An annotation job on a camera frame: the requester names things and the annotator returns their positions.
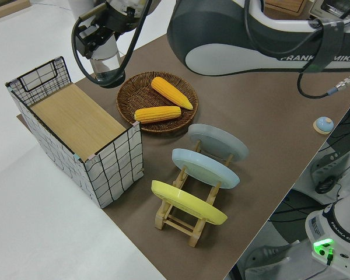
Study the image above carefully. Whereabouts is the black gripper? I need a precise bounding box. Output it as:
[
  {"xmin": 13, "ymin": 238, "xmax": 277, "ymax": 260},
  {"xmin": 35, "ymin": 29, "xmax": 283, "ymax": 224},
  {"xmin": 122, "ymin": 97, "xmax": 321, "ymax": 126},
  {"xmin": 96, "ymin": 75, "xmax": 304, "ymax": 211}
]
[{"xmin": 76, "ymin": 16, "xmax": 118, "ymax": 59}]

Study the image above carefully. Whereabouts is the brown wicker basket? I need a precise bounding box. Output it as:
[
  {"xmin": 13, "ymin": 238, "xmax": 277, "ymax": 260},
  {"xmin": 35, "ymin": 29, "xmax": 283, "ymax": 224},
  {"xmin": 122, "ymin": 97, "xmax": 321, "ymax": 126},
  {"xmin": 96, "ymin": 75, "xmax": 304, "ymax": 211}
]
[{"xmin": 116, "ymin": 71, "xmax": 199, "ymax": 134}]

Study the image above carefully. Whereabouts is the light wooden storage box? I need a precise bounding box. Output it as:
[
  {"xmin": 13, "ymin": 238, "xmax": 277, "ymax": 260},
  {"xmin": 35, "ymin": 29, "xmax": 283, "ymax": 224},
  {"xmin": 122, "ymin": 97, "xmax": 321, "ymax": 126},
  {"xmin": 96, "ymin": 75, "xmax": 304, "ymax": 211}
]
[{"xmin": 30, "ymin": 84, "xmax": 127, "ymax": 157}]

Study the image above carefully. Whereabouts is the light wooden board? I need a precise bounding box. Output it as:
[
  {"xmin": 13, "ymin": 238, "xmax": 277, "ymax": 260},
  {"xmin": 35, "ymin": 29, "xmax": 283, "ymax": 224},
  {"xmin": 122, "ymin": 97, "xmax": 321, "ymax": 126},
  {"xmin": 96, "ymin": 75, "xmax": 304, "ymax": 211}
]
[{"xmin": 0, "ymin": 0, "xmax": 30, "ymax": 21}]

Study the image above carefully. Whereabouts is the yellow corn cob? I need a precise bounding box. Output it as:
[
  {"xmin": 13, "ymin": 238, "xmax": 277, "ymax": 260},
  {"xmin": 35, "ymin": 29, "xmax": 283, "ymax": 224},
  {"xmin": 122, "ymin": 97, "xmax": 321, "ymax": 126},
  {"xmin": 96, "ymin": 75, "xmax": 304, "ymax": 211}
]
[
  {"xmin": 150, "ymin": 76, "xmax": 194, "ymax": 111},
  {"xmin": 134, "ymin": 106, "xmax": 182, "ymax": 124}
]

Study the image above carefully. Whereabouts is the grey plate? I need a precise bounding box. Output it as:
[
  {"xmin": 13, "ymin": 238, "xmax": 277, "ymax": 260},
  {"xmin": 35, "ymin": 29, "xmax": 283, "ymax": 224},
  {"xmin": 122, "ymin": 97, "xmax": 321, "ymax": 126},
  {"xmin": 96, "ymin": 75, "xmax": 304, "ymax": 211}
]
[{"xmin": 188, "ymin": 123, "xmax": 249, "ymax": 162}]

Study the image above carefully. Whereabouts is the light blue plate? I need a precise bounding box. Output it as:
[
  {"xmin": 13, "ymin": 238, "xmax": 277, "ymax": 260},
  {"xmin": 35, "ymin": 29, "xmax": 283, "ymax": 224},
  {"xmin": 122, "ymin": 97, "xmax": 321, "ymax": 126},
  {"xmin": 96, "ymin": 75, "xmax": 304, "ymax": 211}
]
[{"xmin": 171, "ymin": 148, "xmax": 241, "ymax": 190}]

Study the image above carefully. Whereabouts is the brown table mat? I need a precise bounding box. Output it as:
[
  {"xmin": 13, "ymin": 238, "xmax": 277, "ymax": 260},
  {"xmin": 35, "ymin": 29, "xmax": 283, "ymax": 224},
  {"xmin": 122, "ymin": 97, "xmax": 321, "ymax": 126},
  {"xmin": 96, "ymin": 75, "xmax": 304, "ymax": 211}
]
[{"xmin": 16, "ymin": 29, "xmax": 350, "ymax": 280}]

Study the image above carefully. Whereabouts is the yellow plate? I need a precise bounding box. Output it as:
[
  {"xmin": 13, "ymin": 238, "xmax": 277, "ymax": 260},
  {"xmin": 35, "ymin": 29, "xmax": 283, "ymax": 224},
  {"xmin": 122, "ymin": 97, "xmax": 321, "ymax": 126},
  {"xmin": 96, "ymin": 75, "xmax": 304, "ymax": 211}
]
[{"xmin": 150, "ymin": 180, "xmax": 229, "ymax": 226}]

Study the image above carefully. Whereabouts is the light wooden cabinet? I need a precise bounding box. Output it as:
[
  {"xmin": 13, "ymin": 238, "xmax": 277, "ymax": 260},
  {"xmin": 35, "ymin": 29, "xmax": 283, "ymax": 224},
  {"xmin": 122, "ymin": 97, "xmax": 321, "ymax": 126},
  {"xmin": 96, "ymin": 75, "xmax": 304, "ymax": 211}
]
[{"xmin": 264, "ymin": 0, "xmax": 307, "ymax": 15}]

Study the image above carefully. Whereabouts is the wooden plate rack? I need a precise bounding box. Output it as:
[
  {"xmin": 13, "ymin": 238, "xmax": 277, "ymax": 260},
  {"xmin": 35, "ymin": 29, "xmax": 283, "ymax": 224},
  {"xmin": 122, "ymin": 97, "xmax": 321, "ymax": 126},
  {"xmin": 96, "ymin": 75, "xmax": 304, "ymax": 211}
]
[{"xmin": 154, "ymin": 139, "xmax": 235, "ymax": 248}]

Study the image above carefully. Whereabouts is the white toaster oven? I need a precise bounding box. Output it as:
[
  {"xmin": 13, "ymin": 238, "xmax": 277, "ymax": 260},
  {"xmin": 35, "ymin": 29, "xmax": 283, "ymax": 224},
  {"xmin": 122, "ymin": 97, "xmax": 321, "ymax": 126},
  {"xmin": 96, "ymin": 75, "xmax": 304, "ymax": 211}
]
[{"xmin": 309, "ymin": 0, "xmax": 350, "ymax": 19}]

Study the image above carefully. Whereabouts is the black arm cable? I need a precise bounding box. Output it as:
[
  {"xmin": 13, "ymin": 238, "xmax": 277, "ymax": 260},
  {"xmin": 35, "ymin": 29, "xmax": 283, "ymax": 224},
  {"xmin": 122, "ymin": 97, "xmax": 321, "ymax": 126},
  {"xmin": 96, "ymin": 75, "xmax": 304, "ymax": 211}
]
[{"xmin": 71, "ymin": 0, "xmax": 350, "ymax": 99}]

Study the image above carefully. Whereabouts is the black wire basket checkered liner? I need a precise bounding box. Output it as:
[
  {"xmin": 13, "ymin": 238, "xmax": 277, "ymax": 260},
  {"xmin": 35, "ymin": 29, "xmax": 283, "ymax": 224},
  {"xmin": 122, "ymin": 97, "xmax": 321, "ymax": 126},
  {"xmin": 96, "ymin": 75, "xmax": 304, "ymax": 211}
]
[{"xmin": 5, "ymin": 56, "xmax": 144, "ymax": 209}]

